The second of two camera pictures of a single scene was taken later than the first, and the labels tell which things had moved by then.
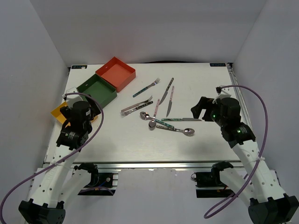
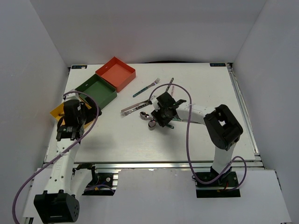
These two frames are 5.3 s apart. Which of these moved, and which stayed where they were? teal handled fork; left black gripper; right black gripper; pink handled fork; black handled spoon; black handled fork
Moved: right black gripper; black handled spoon
Stayed: teal handled fork; black handled fork; pink handled fork; left black gripper
